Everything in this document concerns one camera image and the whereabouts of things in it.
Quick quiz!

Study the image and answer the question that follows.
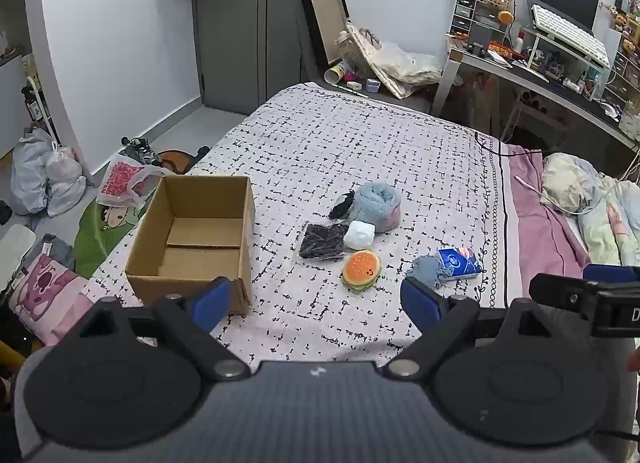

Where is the black fluffy hair accessory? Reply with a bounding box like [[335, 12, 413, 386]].
[[329, 193, 357, 220]]

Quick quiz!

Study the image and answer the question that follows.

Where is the pink bed sheet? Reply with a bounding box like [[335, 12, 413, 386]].
[[505, 145, 593, 304]]

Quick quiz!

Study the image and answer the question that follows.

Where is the white black-patterned bedspread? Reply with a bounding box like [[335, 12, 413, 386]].
[[87, 83, 521, 369]]

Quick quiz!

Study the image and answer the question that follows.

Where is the pink cartoon pillow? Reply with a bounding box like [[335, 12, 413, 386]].
[[7, 253, 93, 346]]

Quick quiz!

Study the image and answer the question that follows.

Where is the grey-blue tasselled cloth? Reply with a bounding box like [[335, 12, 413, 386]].
[[413, 255, 453, 290]]

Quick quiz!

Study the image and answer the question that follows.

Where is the grey wardrobe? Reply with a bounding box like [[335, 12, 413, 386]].
[[192, 0, 321, 116]]

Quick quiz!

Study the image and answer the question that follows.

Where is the white soft packet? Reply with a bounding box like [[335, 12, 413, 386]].
[[344, 220, 376, 250]]

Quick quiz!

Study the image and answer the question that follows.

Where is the black mesh packet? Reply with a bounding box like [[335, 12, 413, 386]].
[[298, 222, 349, 260]]

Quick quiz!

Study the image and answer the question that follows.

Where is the grey drawer organizer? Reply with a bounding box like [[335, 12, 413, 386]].
[[450, 0, 508, 51]]

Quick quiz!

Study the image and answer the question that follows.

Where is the black sneaker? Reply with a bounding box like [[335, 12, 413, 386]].
[[120, 137, 161, 166]]

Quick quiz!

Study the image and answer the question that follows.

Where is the white desk riser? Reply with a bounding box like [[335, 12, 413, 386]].
[[520, 25, 611, 78]]

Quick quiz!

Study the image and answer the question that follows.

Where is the white desk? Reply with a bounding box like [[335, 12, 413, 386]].
[[430, 38, 640, 148]]

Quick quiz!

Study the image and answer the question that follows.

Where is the white plastic bag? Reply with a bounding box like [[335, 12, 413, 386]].
[[45, 143, 88, 216]]

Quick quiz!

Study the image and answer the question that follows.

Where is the green cartoon blanket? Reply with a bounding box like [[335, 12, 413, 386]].
[[74, 198, 151, 280]]

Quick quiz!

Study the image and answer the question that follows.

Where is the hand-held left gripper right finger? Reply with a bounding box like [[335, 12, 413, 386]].
[[382, 277, 556, 384]]

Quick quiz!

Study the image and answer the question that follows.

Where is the white cable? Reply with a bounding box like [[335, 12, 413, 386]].
[[515, 175, 618, 216]]

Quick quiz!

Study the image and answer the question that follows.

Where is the white keyboard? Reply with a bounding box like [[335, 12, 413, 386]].
[[531, 4, 612, 68]]

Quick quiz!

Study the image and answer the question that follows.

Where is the pink-printed plastic bag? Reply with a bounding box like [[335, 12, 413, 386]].
[[96, 153, 168, 208]]

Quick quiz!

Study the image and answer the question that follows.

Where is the blue tissue packet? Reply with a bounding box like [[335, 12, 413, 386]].
[[436, 246, 485, 281]]

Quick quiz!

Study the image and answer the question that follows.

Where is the burger plush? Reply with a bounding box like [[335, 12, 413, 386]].
[[342, 250, 382, 293]]

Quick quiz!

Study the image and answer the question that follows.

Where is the blue fluffy plush toy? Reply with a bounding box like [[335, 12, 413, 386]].
[[348, 182, 402, 235]]

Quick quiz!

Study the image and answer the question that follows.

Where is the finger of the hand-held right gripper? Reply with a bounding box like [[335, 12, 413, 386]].
[[582, 264, 640, 286], [530, 273, 601, 316]]

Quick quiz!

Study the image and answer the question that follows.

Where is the grey plastic bag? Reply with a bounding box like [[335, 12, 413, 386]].
[[10, 128, 55, 216]]

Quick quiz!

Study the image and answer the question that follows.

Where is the white paper tube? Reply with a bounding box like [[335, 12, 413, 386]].
[[324, 60, 351, 84]]

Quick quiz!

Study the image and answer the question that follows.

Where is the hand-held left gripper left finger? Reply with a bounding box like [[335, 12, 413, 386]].
[[75, 277, 252, 384]]

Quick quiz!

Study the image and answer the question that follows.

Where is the black cable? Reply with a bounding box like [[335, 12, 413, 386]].
[[475, 132, 546, 158]]

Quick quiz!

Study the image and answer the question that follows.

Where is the cardboard box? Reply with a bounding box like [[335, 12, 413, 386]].
[[125, 175, 257, 316]]

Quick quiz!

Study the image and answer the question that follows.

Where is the floral quilt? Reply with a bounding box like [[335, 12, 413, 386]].
[[542, 153, 640, 269]]

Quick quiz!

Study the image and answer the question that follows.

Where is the black picture frame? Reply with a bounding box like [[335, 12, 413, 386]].
[[295, 0, 353, 66]]

